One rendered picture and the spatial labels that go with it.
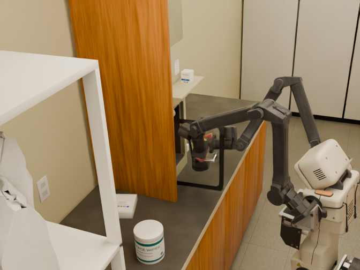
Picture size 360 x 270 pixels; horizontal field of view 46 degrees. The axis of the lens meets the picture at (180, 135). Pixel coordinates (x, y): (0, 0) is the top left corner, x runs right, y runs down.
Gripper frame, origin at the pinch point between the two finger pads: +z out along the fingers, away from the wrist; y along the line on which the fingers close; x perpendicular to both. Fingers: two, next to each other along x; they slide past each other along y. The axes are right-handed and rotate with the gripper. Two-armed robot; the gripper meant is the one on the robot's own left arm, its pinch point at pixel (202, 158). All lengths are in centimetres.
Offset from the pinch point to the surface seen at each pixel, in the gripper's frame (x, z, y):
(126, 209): -33.8, 11.3, 29.5
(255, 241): 20, 143, -23
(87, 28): -54, -58, -25
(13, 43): -69, -75, 6
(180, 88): -15.2, -21.3, -26.7
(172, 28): -21, -44, -46
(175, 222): -8.0, 15.3, 29.6
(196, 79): -11.1, -15.3, -39.6
